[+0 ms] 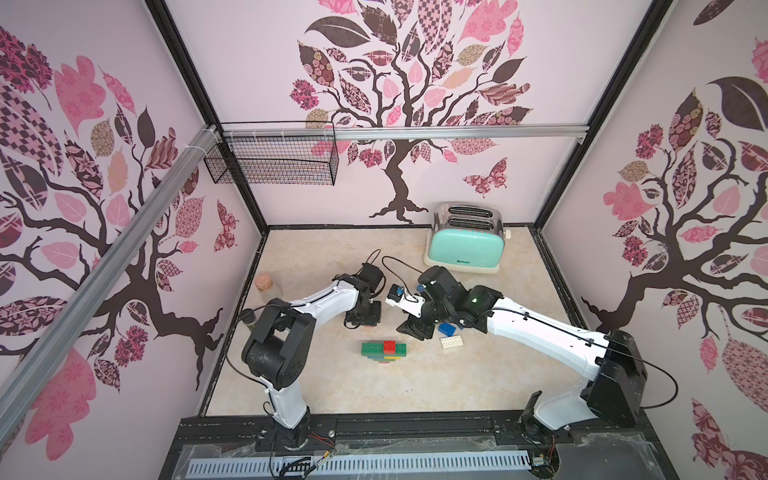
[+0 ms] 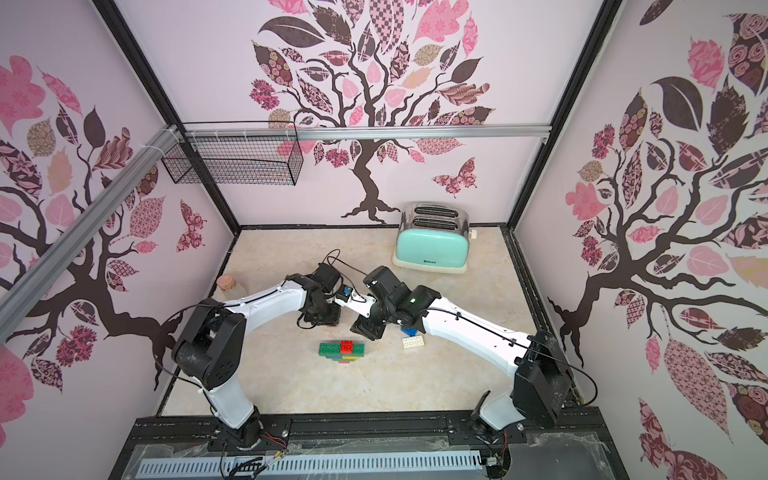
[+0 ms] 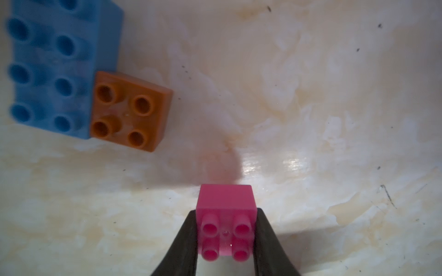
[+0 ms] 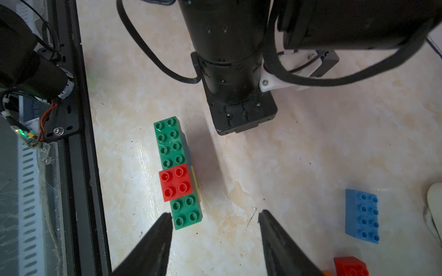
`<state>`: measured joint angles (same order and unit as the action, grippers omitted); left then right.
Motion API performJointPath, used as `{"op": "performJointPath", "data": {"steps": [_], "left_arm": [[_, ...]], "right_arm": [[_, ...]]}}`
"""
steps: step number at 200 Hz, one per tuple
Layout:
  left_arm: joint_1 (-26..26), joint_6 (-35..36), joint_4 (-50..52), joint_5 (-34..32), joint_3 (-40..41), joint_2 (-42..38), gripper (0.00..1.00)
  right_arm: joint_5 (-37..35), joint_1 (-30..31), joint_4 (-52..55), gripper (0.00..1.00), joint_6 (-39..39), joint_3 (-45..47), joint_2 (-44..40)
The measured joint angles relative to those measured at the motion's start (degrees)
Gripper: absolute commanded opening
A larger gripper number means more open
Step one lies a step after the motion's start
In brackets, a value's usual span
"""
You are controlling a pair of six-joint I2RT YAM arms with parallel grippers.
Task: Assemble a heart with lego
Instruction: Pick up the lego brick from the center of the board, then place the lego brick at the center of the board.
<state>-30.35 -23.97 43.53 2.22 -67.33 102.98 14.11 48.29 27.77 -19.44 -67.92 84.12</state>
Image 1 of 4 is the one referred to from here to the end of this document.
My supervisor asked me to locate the dark spice bottle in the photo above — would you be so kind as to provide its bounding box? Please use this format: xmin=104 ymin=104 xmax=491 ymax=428
xmin=238 ymin=309 xmax=257 ymax=329

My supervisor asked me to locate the black enclosure corner post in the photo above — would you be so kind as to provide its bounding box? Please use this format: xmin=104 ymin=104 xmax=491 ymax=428
xmin=533 ymin=0 xmax=676 ymax=232

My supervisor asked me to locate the mint green Belinee toaster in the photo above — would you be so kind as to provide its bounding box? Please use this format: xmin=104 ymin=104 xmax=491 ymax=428
xmin=423 ymin=202 xmax=507 ymax=274

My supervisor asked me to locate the black camera cable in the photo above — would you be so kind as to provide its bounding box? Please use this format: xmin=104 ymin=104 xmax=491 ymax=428
xmin=381 ymin=254 xmax=424 ymax=289

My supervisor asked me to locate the green long brick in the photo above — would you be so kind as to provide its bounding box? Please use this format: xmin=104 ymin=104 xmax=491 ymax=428
xmin=361 ymin=342 xmax=384 ymax=358

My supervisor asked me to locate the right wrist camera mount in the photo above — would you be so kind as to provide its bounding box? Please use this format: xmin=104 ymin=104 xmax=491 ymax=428
xmin=385 ymin=284 xmax=426 ymax=318

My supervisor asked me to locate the aluminium rail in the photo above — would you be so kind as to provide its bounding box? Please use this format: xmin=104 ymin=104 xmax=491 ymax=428
xmin=335 ymin=124 xmax=590 ymax=141
xmin=1 ymin=125 xmax=220 ymax=445

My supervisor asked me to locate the white brick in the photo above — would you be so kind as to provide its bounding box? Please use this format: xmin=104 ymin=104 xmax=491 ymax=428
xmin=440 ymin=335 xmax=464 ymax=350

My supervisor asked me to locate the small red brick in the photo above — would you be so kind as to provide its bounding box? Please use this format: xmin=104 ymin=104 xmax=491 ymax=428
xmin=383 ymin=341 xmax=397 ymax=356

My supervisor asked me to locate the pink lidded glass jar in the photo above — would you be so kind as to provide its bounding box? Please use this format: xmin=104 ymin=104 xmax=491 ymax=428
xmin=253 ymin=274 xmax=282 ymax=304

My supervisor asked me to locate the white slotted cable duct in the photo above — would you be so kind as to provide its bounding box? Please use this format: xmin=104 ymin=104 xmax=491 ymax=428
xmin=182 ymin=451 xmax=532 ymax=479

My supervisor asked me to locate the aluminium rail back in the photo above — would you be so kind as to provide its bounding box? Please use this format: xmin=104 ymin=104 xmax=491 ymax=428
xmin=335 ymin=124 xmax=590 ymax=141

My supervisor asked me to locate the blue square brick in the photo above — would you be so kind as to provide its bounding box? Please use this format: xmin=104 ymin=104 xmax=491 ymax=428
xmin=438 ymin=323 xmax=457 ymax=337

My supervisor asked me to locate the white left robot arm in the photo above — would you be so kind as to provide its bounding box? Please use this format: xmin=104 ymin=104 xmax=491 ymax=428
xmin=238 ymin=263 xmax=386 ymax=450

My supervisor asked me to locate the aluminium rail left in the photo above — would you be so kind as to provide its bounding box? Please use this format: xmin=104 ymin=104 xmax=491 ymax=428
xmin=1 ymin=125 xmax=220 ymax=445

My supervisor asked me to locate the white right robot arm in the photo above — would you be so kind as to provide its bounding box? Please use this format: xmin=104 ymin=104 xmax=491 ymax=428
xmin=386 ymin=266 xmax=648 ymax=431

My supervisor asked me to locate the black wire basket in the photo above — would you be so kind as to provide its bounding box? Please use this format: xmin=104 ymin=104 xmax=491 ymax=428
xmin=204 ymin=120 xmax=340 ymax=186

